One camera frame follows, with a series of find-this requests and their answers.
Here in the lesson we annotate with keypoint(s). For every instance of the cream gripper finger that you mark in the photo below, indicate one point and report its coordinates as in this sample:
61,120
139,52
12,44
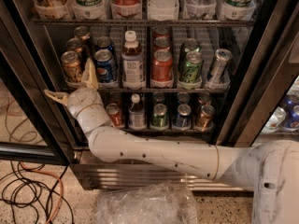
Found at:
59,97
89,75

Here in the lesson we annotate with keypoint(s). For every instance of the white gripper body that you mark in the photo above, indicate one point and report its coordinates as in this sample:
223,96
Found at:
79,101

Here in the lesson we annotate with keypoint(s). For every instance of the orange brown can front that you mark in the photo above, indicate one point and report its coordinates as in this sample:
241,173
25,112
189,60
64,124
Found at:
71,62

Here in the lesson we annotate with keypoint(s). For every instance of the orange brown can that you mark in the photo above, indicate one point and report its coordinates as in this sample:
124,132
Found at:
77,44
84,33
71,62

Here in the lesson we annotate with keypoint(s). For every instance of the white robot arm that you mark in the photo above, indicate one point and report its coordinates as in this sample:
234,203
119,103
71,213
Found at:
271,170

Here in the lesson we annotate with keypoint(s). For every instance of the blue pepsi can front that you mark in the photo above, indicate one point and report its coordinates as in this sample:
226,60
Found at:
105,66

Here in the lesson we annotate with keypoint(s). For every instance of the blue pepsi can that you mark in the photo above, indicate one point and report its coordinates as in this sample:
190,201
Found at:
104,42
105,66

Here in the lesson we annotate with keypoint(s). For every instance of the red can bottom shelf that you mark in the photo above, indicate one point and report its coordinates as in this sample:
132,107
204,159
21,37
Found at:
115,114

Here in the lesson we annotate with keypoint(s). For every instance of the orange brown can middle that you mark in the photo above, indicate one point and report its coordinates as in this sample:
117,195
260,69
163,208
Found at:
77,44

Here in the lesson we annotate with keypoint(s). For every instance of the blue pepsi can rear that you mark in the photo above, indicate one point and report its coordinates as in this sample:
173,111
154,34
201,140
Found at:
104,42

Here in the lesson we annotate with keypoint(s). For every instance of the fridge left glass door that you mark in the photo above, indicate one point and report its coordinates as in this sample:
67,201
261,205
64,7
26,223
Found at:
40,133

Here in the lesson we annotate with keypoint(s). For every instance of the fridge glass door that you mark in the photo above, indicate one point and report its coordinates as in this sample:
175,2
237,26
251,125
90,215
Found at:
40,133
261,72

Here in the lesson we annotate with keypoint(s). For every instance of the orange brown can rear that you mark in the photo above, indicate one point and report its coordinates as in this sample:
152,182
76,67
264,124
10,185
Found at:
84,33

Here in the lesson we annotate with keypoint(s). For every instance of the iced tea bottle middle shelf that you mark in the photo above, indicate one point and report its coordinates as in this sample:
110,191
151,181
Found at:
132,58

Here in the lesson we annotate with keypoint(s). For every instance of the tea bottle bottom shelf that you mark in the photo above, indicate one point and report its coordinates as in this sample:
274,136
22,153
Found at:
137,120

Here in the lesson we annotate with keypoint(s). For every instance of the steel fridge base grille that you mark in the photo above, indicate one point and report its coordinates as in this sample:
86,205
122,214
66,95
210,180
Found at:
95,174

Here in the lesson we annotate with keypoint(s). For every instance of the red can front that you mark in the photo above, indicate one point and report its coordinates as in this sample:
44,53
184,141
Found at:
162,65

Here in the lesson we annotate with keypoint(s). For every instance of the green can bottom shelf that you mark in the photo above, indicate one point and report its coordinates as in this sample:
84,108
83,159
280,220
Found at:
159,116

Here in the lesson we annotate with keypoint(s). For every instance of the red can middle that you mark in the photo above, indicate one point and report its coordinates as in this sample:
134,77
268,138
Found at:
161,43

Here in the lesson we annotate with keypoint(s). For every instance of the red can rear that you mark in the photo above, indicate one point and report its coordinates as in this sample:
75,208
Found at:
161,32

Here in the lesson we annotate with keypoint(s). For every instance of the blue can bottom shelf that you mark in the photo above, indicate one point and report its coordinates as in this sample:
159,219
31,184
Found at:
182,118

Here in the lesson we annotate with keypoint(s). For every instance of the green can front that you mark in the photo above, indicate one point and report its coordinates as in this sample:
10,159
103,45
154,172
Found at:
191,66

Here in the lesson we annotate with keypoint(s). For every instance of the green can rear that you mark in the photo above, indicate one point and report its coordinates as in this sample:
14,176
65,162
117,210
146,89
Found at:
190,44

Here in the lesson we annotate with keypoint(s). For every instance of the brown can bottom shelf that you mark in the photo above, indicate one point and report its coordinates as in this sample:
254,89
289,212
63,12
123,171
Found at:
205,116

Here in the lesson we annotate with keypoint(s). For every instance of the silver slim can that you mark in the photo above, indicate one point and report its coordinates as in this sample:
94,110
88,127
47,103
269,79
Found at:
221,59

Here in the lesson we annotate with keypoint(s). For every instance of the fridge right glass door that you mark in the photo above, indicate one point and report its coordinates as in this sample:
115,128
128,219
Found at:
261,72

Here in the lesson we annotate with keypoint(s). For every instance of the blue can behind right door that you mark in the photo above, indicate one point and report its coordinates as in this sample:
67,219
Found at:
291,122

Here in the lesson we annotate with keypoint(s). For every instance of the clear plastic bag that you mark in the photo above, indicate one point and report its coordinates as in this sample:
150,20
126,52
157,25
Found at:
164,203

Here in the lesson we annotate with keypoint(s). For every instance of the middle wire shelf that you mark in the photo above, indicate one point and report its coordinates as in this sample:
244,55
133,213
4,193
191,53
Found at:
152,90

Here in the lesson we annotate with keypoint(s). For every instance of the wire shelf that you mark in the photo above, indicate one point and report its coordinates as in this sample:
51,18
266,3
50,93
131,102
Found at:
147,23
152,90

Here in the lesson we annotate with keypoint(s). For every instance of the top wire shelf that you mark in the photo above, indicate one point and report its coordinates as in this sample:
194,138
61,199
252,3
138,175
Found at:
147,23

